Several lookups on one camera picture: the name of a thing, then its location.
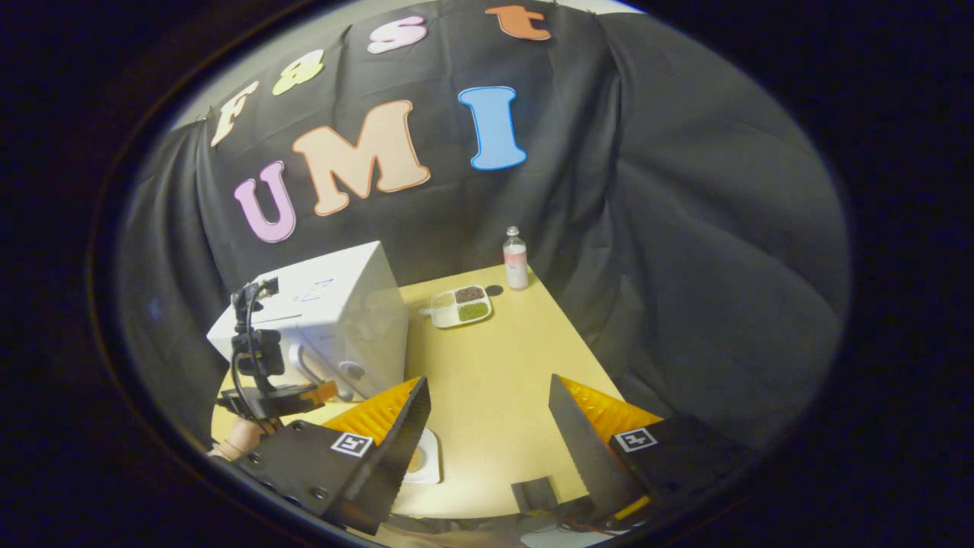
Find black table clamp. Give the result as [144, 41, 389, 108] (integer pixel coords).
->
[511, 477, 558, 513]

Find clear bottle with pink label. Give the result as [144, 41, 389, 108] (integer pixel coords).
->
[503, 226, 530, 291]

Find white divided tray of grains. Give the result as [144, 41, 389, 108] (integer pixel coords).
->
[421, 285, 493, 330]

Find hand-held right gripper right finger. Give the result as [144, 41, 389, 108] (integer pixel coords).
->
[548, 374, 750, 526]

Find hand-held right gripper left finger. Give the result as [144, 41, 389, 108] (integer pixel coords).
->
[228, 376, 431, 536]

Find white square plate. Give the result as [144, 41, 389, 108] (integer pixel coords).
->
[402, 428, 442, 486]

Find black backdrop cloth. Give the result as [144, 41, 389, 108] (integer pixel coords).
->
[114, 0, 851, 457]

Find white microwave oven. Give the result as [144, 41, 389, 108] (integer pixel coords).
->
[207, 241, 410, 402]

